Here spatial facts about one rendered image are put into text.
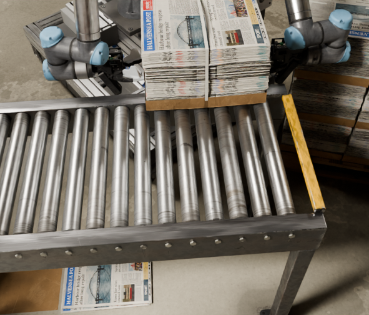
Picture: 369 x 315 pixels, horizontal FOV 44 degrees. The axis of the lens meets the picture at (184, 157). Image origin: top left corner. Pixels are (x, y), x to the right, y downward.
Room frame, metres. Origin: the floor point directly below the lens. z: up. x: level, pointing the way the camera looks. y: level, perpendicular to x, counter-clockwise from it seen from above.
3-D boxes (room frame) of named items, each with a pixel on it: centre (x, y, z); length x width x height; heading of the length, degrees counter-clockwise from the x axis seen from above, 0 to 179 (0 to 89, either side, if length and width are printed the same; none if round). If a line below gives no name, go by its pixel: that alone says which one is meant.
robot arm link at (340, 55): (1.26, -0.54, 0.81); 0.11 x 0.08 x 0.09; 92
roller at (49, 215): (0.83, 0.38, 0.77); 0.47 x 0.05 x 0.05; 2
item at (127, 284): (0.83, 0.35, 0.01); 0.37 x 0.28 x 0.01; 92
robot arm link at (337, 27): (1.25, -0.52, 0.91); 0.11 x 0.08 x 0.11; 104
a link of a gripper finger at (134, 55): (1.29, 0.15, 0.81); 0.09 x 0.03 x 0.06; 118
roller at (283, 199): (0.84, -0.26, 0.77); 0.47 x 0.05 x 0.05; 2
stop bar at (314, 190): (0.84, -0.35, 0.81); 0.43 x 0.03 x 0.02; 2
